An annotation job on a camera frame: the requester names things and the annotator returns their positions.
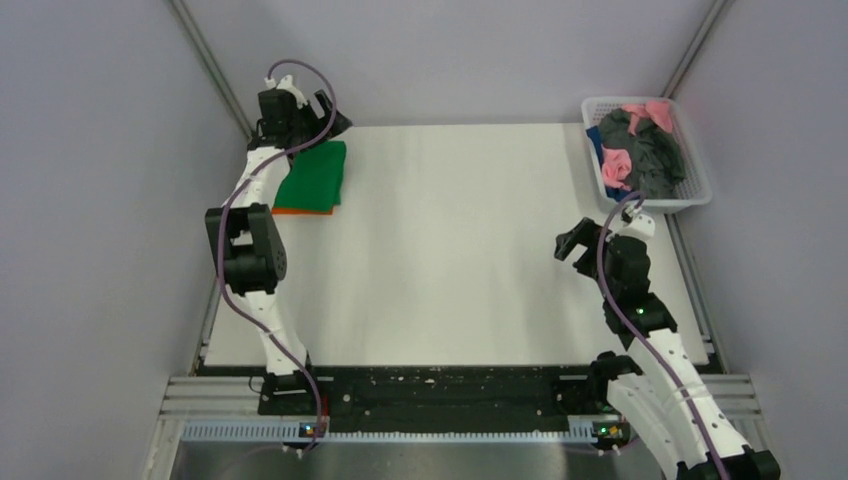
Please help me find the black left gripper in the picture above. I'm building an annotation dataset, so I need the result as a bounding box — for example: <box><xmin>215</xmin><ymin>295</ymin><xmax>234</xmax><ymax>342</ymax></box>
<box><xmin>286</xmin><ymin>89</ymin><xmax>350</xmax><ymax>152</ymax></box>

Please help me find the green t shirt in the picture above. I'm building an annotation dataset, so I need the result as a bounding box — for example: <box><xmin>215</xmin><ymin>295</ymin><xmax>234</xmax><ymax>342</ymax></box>
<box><xmin>271</xmin><ymin>141</ymin><xmax>348</xmax><ymax>211</ymax></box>

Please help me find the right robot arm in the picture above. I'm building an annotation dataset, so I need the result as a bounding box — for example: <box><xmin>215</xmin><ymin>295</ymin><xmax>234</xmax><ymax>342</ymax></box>
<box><xmin>554</xmin><ymin>218</ymin><xmax>782</xmax><ymax>479</ymax></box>

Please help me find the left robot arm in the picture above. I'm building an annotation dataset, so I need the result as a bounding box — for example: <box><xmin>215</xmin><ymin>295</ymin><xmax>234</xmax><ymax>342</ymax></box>
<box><xmin>204</xmin><ymin>87</ymin><xmax>352</xmax><ymax>418</ymax></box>

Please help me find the blue t shirt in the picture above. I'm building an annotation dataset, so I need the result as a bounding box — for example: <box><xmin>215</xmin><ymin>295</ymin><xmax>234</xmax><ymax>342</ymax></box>
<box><xmin>586</xmin><ymin>126</ymin><xmax>633</xmax><ymax>201</ymax></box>

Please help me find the folded orange t shirt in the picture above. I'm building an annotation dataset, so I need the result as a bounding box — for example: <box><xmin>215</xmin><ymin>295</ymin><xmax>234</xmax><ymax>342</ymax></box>
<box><xmin>271</xmin><ymin>207</ymin><xmax>334</xmax><ymax>216</ymax></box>

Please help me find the pink t shirt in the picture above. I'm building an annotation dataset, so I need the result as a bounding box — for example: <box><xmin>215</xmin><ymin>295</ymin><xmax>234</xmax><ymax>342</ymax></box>
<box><xmin>600</xmin><ymin>99</ymin><xmax>675</xmax><ymax>192</ymax></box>

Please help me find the white plastic laundry basket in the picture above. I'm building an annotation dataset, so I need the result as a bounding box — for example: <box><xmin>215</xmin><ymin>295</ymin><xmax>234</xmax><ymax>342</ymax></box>
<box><xmin>581</xmin><ymin>96</ymin><xmax>713</xmax><ymax>214</ymax></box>

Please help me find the dark grey t shirt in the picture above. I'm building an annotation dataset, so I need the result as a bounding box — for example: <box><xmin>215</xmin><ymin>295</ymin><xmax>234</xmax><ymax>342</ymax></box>
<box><xmin>598</xmin><ymin>107</ymin><xmax>687</xmax><ymax>200</ymax></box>

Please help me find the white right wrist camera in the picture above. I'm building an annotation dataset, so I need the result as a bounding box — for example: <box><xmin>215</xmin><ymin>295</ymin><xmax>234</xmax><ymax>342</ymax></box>
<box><xmin>618</xmin><ymin>204</ymin><xmax>657</xmax><ymax>242</ymax></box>

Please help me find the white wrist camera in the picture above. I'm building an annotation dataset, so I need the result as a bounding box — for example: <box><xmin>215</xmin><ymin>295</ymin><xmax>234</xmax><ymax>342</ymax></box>
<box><xmin>264</xmin><ymin>74</ymin><xmax>308</xmax><ymax>109</ymax></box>
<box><xmin>618</xmin><ymin>204</ymin><xmax>657</xmax><ymax>242</ymax></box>

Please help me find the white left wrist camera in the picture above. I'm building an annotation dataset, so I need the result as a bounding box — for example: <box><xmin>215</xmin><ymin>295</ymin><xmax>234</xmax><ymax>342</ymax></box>
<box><xmin>264</xmin><ymin>74</ymin><xmax>308</xmax><ymax>109</ymax></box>

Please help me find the white slotted cable duct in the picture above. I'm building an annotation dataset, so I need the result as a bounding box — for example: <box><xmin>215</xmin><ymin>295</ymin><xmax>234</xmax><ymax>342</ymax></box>
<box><xmin>181</xmin><ymin>419</ymin><xmax>597</xmax><ymax>444</ymax></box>

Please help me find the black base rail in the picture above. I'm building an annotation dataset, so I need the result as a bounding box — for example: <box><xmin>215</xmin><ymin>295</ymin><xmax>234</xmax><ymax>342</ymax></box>
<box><xmin>257</xmin><ymin>365</ymin><xmax>627</xmax><ymax>437</ymax></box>

